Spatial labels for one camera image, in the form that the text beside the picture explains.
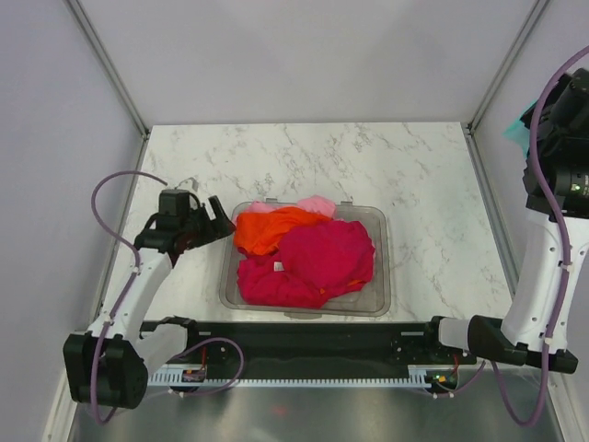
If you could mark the white slotted cable duct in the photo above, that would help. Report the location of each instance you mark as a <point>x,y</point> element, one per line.
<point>175,377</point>

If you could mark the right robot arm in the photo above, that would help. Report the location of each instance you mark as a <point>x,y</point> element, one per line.
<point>562,149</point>

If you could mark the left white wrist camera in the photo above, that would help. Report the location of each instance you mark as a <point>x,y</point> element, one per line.
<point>189,185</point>

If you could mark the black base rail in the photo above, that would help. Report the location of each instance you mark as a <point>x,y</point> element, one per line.
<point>329,350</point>

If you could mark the right aluminium frame post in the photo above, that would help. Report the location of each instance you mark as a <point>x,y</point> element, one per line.
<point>516,48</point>

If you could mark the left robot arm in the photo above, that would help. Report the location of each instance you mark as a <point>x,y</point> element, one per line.
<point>110,363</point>

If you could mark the light pink t shirt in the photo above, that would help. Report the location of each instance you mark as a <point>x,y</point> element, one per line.
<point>317,205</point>

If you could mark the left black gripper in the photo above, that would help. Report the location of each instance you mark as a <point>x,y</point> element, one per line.
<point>215,230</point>

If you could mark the aluminium frame post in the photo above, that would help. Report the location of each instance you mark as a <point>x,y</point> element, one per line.
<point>516,48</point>
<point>84,22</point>

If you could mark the left aluminium frame post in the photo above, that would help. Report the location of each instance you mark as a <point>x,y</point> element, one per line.
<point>84,22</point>

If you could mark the magenta t shirt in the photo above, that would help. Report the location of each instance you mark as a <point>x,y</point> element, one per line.
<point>312,266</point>

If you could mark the orange t shirt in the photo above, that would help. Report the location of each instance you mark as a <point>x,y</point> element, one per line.
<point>261,233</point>

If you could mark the teal t shirt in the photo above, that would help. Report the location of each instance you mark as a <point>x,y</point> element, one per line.
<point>518,132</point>

